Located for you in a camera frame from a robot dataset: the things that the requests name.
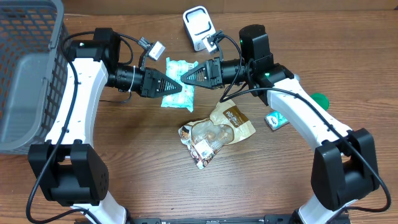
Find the green lidded jar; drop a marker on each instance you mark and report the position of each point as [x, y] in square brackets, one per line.
[321, 100]

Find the brown pantree snack bag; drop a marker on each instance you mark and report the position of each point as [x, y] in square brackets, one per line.
[204, 138]

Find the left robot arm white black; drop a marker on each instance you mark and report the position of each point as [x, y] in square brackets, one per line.
[67, 168]

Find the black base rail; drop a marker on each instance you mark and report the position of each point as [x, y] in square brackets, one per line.
[211, 220]

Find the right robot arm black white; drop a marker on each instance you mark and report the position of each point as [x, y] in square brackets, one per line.
[344, 164]

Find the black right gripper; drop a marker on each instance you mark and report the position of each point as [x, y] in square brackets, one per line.
[214, 73]

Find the teal snack wrapper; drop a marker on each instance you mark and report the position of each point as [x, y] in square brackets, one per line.
[184, 99]

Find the small green white carton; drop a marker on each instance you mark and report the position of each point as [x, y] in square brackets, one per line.
[275, 120]

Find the dark grey plastic basket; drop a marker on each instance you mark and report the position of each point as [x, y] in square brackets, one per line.
[33, 71]

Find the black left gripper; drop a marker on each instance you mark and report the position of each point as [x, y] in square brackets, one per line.
[150, 81]

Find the white barcode scanner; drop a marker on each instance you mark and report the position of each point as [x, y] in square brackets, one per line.
[198, 25]

